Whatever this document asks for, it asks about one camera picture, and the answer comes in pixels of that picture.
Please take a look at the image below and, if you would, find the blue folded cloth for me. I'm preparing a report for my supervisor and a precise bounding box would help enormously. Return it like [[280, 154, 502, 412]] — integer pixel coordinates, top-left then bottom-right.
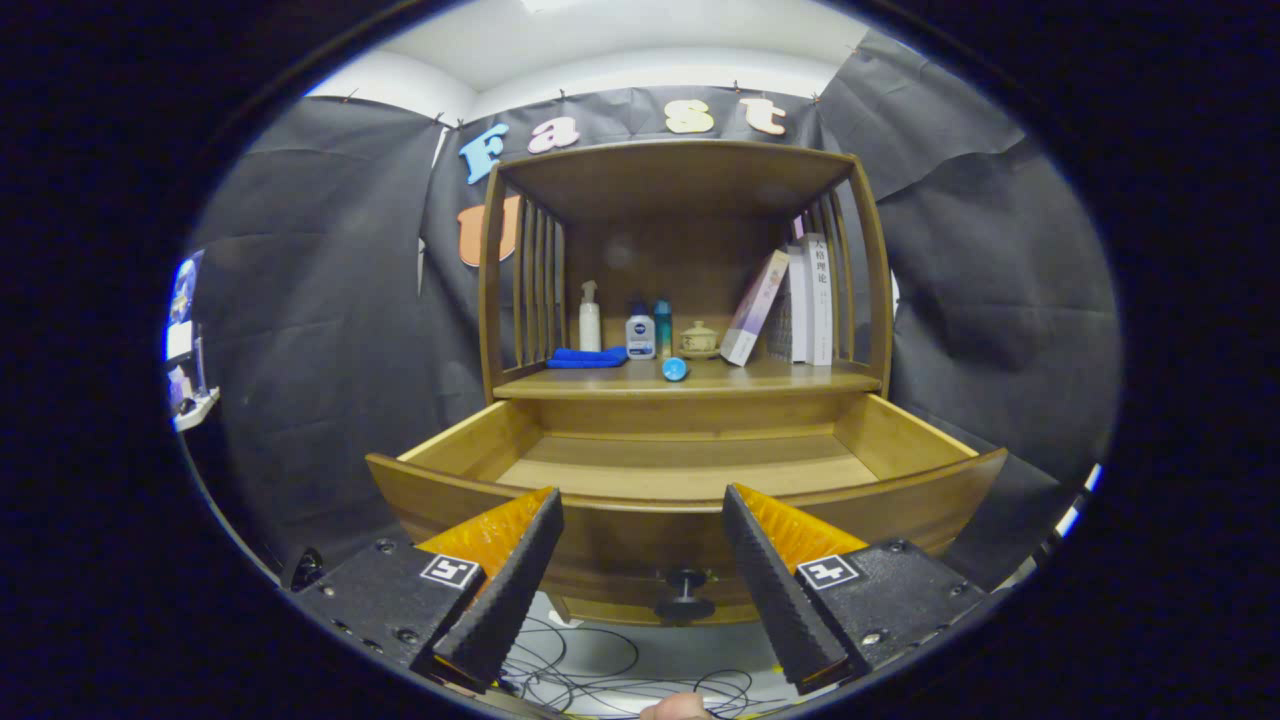
[[546, 346, 630, 370]]

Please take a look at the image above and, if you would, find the bundle of floor cables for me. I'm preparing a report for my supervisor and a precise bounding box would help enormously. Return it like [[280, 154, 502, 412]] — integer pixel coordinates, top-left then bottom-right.
[[495, 612, 801, 717]]

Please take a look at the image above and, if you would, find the white book plain spine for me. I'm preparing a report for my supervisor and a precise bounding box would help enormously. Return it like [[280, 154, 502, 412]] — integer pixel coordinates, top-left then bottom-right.
[[787, 243, 811, 364]]

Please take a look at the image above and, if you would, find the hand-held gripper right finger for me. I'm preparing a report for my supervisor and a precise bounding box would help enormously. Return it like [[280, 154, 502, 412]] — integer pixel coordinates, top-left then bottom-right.
[[722, 483, 1001, 696]]

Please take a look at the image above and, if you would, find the white book black lettering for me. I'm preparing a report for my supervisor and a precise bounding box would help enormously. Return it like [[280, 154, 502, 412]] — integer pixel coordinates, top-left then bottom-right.
[[803, 232, 835, 367]]

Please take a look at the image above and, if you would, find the black floor box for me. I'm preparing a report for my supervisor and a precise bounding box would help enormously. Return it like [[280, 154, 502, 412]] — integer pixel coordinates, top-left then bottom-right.
[[283, 546, 326, 593]]

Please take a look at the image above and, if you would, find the wooden countertop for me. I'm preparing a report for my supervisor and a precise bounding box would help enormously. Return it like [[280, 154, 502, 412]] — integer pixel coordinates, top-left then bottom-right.
[[493, 355, 883, 401]]

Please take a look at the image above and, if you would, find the white lotion bottle blue cap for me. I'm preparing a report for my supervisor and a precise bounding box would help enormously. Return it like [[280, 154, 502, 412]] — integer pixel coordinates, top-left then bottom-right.
[[625, 302, 657, 361]]

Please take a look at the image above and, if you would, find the wooden cabinet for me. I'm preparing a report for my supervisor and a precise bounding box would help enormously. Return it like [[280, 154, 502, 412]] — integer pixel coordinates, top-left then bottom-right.
[[478, 138, 894, 629]]

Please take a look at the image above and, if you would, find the wooden drawer with black knob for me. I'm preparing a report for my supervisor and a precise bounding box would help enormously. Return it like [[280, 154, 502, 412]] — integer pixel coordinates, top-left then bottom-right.
[[365, 392, 1009, 629]]

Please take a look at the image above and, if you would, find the leaning purple white book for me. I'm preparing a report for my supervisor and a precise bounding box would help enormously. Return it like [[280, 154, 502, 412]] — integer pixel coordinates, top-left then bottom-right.
[[720, 249, 791, 367]]

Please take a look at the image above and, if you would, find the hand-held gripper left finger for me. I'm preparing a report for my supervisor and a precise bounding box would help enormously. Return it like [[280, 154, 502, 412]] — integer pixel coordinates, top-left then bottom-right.
[[290, 487, 566, 695]]

